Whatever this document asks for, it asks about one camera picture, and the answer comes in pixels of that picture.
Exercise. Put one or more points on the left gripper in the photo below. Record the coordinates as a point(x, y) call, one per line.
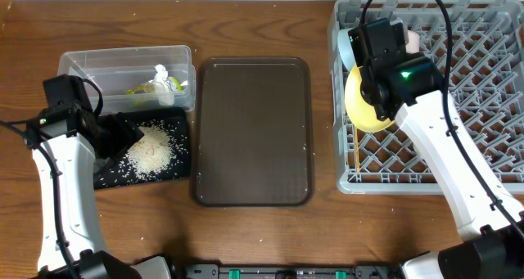
point(126, 132)

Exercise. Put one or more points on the light blue bowl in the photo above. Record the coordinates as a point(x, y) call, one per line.
point(344, 46)

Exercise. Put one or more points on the pink white bowl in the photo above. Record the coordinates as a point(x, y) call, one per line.
point(413, 42)

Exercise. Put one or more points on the yellow snack wrapper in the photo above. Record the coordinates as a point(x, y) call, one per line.
point(147, 87)

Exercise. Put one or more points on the white tissue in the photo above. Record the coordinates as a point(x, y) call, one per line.
point(163, 86)

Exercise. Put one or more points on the yellow plate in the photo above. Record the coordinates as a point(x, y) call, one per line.
point(362, 115)

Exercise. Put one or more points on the wooden chopstick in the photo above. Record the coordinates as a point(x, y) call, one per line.
point(356, 144)

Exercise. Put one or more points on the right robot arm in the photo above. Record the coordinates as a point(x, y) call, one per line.
point(387, 85)

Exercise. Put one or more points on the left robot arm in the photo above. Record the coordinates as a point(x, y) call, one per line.
point(66, 142)

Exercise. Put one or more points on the black waste tray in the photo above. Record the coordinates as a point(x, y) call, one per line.
point(118, 175)

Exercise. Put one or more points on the grey dishwasher rack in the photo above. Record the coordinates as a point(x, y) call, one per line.
point(486, 61)

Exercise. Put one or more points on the clear plastic bin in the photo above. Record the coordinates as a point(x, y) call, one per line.
point(118, 69)

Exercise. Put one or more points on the dark brown tray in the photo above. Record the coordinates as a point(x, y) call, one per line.
point(254, 139)

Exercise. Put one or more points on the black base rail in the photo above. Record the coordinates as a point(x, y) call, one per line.
point(162, 266)

